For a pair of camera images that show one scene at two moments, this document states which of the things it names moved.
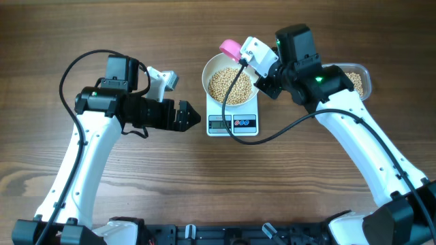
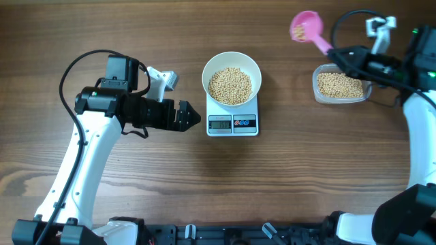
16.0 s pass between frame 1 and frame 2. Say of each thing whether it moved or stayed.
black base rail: stayed
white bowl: stayed
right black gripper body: moved
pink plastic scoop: moved
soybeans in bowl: stayed
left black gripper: stayed
